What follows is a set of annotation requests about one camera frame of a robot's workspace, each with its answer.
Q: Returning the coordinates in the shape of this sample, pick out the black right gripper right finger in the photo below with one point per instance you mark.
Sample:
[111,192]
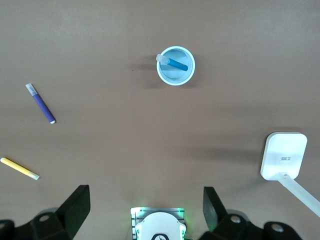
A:
[217,222]

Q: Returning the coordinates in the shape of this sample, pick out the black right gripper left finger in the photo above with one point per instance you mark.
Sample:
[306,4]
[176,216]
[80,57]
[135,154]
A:
[70,215]

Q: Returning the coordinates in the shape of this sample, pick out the blue marker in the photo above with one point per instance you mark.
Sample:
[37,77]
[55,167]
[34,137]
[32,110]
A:
[177,64]

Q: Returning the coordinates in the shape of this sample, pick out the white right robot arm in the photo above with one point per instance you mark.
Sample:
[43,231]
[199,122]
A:
[160,226]

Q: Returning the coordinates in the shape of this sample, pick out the yellow marker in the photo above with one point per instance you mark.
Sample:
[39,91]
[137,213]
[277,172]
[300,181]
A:
[17,168]

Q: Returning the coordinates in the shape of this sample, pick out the white desk lamp stand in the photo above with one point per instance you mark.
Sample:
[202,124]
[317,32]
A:
[283,155]

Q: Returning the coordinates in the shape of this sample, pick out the brown table cover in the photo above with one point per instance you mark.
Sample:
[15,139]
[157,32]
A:
[160,140]

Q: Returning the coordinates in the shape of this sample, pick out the purple marker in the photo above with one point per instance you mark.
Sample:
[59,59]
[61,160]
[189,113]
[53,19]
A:
[42,106]

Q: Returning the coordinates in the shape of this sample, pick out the light blue plastic cup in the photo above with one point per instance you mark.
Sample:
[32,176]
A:
[175,76]

